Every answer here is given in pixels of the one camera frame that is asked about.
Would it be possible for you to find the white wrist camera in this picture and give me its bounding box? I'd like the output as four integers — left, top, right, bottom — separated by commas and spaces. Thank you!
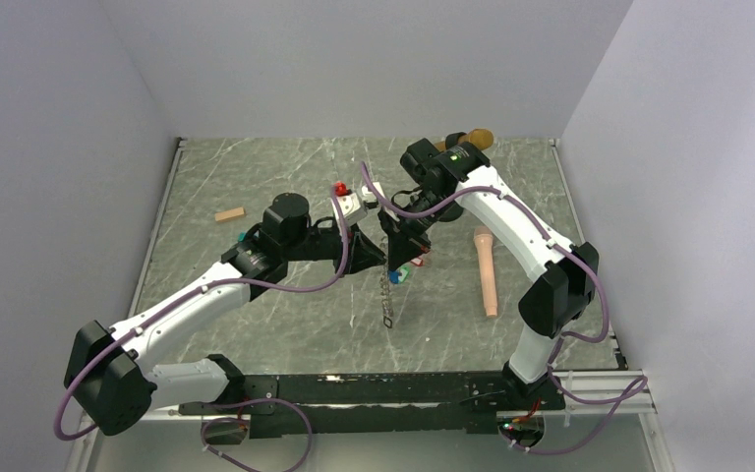
334, 193, 368, 227
360, 182, 383, 210

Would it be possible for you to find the black base frame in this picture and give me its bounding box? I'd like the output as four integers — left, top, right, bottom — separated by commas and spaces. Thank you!
179, 371, 565, 439

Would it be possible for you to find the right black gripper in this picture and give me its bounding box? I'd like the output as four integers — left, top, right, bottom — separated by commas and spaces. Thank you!
378, 188, 456, 270

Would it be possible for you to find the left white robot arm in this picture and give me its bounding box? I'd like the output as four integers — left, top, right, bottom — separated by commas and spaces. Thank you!
60, 186, 386, 436

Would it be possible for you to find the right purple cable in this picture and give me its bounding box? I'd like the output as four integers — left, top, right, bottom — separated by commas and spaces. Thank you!
359, 161, 650, 457

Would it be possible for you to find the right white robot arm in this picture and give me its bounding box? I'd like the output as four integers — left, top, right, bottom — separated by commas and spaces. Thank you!
361, 134, 599, 409

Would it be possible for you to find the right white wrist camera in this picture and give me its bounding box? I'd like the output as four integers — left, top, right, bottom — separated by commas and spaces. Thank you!
360, 182, 383, 210

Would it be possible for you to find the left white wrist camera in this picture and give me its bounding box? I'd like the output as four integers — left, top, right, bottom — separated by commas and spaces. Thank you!
334, 193, 368, 227

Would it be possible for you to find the tan wooden block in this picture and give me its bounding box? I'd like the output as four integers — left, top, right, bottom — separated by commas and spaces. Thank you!
214, 206, 247, 223

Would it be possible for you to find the pink wooden cylinder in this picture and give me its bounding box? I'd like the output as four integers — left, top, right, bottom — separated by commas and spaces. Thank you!
473, 226, 498, 318

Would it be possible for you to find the green key tag with key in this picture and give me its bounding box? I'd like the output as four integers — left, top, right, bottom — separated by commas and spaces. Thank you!
398, 265, 411, 282

